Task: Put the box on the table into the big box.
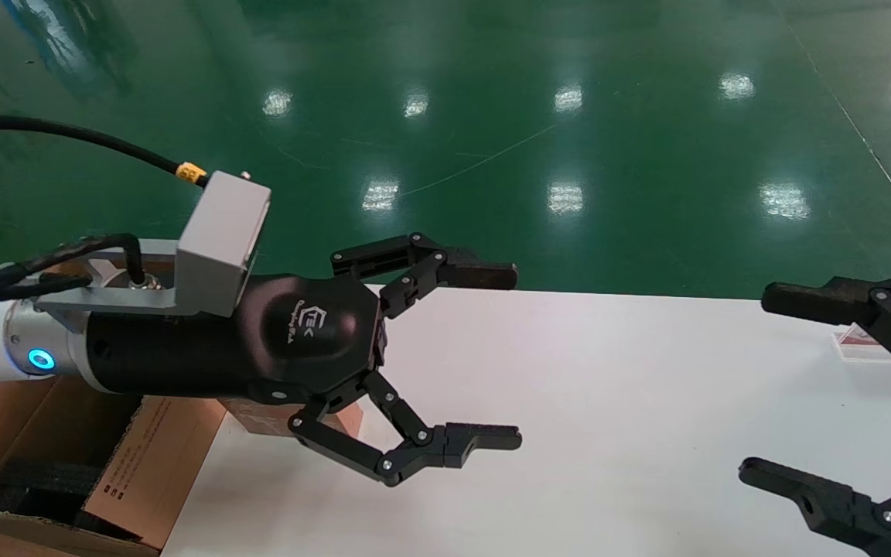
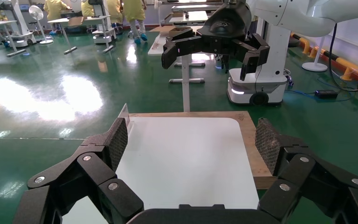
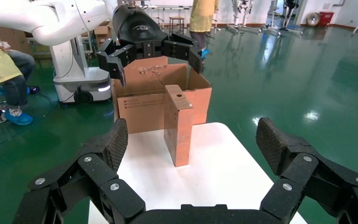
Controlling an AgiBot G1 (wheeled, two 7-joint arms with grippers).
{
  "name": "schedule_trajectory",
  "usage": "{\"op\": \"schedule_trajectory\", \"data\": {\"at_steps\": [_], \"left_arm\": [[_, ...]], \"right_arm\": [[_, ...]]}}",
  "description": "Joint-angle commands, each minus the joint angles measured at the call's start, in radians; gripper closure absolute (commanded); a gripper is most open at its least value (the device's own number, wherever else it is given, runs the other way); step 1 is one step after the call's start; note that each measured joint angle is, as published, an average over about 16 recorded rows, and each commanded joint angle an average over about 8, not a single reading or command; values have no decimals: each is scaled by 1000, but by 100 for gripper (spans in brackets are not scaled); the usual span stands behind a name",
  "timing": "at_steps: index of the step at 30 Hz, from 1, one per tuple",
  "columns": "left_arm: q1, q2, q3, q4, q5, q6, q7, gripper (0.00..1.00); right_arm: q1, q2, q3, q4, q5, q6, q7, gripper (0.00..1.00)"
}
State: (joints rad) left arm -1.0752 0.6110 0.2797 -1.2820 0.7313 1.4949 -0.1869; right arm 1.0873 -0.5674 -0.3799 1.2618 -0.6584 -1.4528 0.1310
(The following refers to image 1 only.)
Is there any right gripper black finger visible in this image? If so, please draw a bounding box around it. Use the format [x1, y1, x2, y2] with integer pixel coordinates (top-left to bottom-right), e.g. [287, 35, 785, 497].
[738, 456, 891, 557]
[761, 272, 891, 388]

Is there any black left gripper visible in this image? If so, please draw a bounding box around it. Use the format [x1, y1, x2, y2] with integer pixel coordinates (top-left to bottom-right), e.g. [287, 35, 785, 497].
[67, 232, 524, 488]

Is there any small brown cardboard box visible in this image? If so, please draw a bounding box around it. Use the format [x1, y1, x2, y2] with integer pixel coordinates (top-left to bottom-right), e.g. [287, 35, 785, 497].
[221, 396, 364, 439]

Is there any big open cardboard box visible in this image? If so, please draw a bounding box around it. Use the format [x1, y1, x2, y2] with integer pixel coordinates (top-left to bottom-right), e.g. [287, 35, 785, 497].
[0, 375, 230, 557]

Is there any white red label card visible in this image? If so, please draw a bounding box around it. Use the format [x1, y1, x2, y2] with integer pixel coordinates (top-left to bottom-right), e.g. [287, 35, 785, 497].
[835, 326, 891, 363]

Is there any black foam padding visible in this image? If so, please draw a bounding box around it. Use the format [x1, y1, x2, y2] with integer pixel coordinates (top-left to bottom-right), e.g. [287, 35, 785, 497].
[0, 458, 106, 521]

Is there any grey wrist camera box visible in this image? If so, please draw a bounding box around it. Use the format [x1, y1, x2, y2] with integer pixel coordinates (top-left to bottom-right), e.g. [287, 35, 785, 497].
[175, 170, 273, 318]

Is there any silver camera mounting bracket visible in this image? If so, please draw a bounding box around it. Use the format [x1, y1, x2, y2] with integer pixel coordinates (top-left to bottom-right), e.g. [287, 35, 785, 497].
[32, 238, 183, 335]

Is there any black cable with yellow tag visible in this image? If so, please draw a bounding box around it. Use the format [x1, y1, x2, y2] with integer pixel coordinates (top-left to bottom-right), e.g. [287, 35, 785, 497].
[0, 116, 210, 189]

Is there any black looped cable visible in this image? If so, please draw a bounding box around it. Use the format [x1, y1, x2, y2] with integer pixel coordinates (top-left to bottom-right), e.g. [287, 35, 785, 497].
[0, 232, 146, 302]

